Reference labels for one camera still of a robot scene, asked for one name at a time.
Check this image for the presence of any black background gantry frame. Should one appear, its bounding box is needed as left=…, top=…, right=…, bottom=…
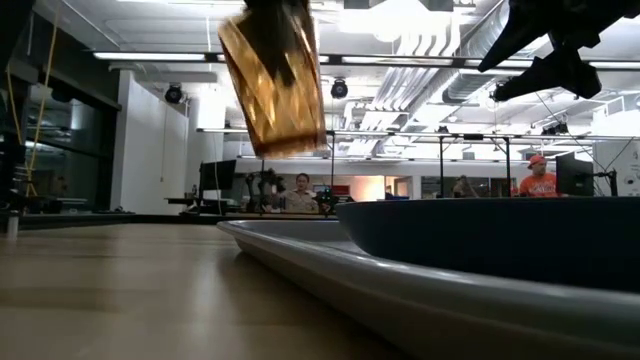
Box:
left=258, top=129, right=338, bottom=211
left=437, top=132, right=513, bottom=199

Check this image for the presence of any grey metal tray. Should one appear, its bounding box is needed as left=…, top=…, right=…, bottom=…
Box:
left=216, top=219, right=640, bottom=360

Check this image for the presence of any background robot station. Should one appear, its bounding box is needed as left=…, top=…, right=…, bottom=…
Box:
left=314, top=185, right=342, bottom=216

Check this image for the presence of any black aluminium table frame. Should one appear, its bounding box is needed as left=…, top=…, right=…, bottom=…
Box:
left=17, top=212, right=337, bottom=232

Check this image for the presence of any dark blue plate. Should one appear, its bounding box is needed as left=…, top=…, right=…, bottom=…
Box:
left=334, top=196, right=640, bottom=294

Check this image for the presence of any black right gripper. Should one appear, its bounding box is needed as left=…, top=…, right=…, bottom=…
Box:
left=477, top=0, right=640, bottom=103

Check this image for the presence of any long ceiling light bar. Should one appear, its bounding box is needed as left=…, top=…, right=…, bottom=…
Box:
left=92, top=49, right=640, bottom=70

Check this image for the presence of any black computer monitor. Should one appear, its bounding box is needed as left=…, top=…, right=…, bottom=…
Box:
left=555, top=152, right=596, bottom=199
left=198, top=159, right=238, bottom=193

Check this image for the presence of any white post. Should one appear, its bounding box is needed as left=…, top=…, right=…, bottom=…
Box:
left=5, top=209, right=21, bottom=239

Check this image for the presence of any yellow hanging cord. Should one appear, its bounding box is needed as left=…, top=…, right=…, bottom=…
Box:
left=3, top=4, right=63, bottom=199

